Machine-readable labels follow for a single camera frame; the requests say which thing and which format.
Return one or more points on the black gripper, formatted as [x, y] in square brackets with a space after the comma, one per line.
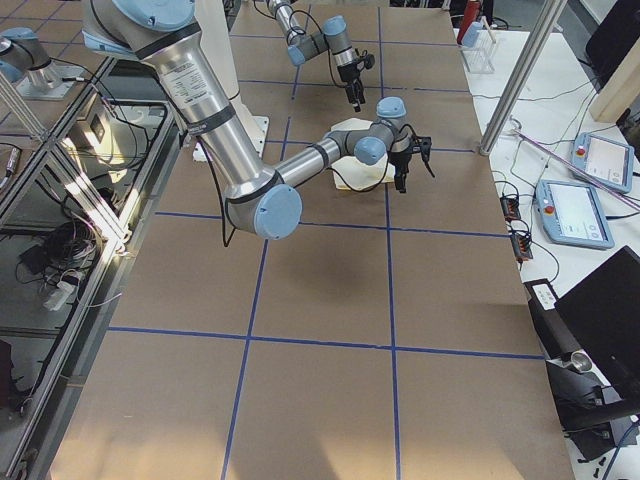
[400, 160]
[347, 74]

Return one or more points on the cream long sleeve shirt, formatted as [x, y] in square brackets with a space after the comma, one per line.
[349, 173]

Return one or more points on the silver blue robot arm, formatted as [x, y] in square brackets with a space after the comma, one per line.
[331, 38]
[183, 41]

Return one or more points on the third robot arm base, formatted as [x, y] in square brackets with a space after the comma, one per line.
[26, 63]

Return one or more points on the far black relay module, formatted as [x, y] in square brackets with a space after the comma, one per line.
[510, 205]

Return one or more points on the black relay module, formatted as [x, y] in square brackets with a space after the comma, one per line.
[510, 205]
[521, 241]

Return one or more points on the metal reacher grabber tool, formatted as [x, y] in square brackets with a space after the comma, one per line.
[517, 130]

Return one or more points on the clear acrylic rack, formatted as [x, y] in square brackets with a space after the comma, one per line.
[479, 59]

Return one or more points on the near black relay module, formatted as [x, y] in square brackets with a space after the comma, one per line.
[521, 241]

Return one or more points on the red cylinder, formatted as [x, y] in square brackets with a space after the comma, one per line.
[469, 16]

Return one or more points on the wooden stick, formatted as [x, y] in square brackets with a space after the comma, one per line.
[489, 30]

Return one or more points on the near blue teach pendant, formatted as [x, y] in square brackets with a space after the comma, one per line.
[572, 215]

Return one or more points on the blue teach pendant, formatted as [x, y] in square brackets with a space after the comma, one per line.
[572, 215]
[609, 161]

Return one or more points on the far blue teach pendant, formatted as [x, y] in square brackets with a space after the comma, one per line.
[609, 161]

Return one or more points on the black monitor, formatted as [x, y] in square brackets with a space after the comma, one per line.
[602, 314]

